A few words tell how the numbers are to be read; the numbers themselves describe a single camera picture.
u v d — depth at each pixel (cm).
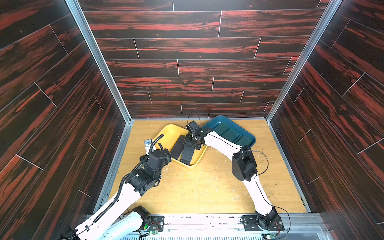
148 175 54
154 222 73
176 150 96
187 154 94
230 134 108
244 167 58
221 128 113
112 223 45
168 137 108
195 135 75
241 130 106
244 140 101
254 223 74
